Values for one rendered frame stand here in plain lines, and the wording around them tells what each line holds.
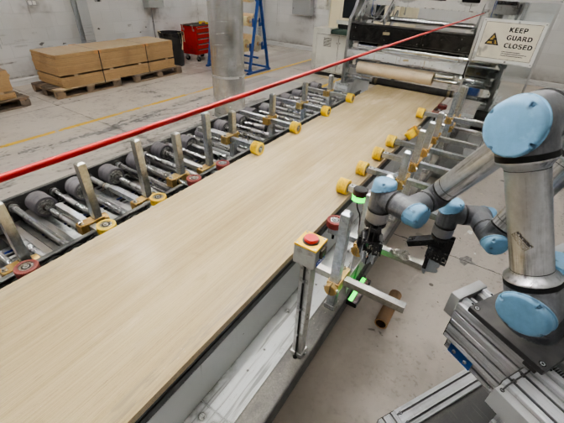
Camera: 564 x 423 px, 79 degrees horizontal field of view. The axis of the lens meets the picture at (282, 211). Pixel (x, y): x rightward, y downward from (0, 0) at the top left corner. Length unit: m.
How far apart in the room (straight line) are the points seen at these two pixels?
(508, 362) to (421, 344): 1.19
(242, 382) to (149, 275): 0.51
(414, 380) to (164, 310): 1.49
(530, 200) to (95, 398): 1.13
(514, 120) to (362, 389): 1.63
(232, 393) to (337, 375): 0.91
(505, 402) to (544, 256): 0.42
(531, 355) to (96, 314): 1.26
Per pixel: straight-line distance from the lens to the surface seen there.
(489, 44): 3.72
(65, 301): 1.37
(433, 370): 2.31
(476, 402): 2.04
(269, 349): 1.43
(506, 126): 0.83
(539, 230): 0.90
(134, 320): 1.22
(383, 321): 2.31
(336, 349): 2.21
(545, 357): 1.16
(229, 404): 1.33
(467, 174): 1.07
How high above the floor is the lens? 1.81
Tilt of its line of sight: 35 degrees down
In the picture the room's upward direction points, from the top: 3 degrees clockwise
